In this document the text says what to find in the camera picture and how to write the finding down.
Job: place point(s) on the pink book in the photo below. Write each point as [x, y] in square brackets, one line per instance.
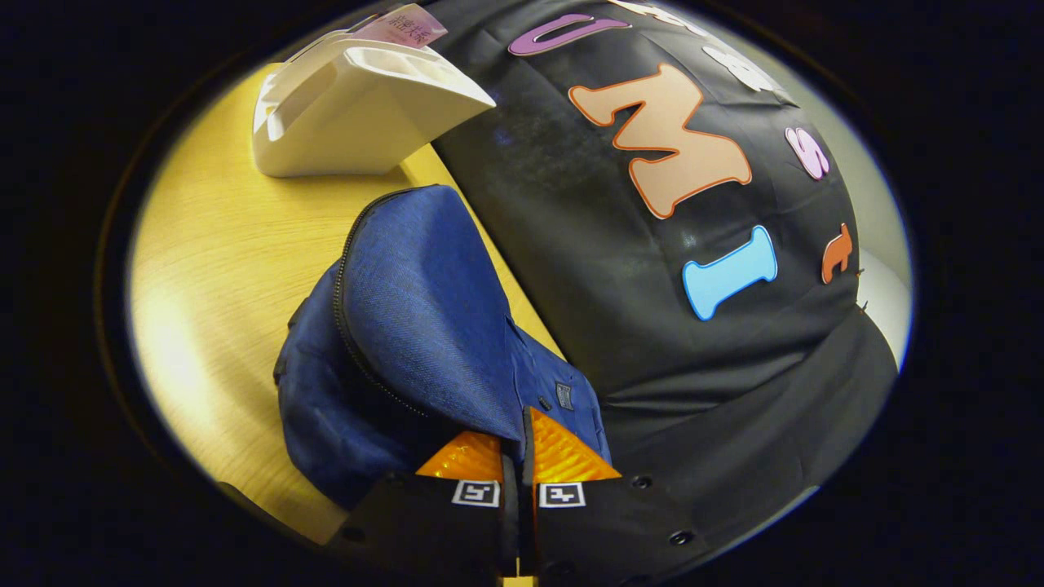
[404, 28]

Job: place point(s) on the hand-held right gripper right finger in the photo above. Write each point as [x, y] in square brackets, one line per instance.
[595, 530]

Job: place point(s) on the white bookshelf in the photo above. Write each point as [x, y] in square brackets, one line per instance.
[367, 122]

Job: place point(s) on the blue schoolbag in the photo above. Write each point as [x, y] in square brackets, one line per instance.
[424, 310]

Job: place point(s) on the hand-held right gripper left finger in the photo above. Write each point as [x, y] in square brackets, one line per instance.
[424, 522]

